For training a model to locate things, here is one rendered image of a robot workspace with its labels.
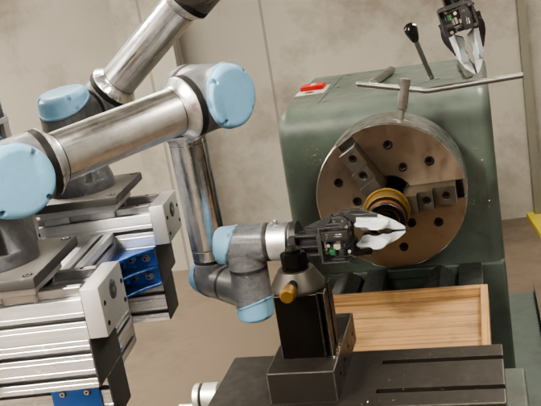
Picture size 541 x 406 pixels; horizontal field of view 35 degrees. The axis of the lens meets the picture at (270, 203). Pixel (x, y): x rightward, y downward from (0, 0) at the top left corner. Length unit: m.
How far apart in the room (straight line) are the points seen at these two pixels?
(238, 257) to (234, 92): 0.32
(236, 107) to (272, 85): 3.37
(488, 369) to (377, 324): 0.44
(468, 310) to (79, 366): 0.74
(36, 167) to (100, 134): 0.14
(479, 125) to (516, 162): 3.12
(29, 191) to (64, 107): 0.60
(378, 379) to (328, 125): 0.80
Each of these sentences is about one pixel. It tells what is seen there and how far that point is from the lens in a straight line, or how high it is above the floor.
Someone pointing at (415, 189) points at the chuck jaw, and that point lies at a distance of 1.77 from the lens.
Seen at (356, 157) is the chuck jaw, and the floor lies 1.18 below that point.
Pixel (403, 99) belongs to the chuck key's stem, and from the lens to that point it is 1.80.
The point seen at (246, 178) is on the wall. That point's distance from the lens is 5.03.
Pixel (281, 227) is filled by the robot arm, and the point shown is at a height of 1.11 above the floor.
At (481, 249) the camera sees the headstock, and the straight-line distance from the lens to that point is 2.01.
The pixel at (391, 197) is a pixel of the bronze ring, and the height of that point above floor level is 1.11.
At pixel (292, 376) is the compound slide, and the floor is 1.01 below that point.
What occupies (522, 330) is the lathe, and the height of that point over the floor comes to 0.54.
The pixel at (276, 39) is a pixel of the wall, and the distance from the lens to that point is 4.88.
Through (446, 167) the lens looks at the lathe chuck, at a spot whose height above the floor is 1.13.
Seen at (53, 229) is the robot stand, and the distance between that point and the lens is 2.00.
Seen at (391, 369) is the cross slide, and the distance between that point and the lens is 1.33.
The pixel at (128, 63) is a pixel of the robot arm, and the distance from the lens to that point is 2.01.
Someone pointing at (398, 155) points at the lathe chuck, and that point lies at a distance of 1.79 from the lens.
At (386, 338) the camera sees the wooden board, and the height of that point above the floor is 0.89.
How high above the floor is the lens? 1.57
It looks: 15 degrees down
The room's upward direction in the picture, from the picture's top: 9 degrees counter-clockwise
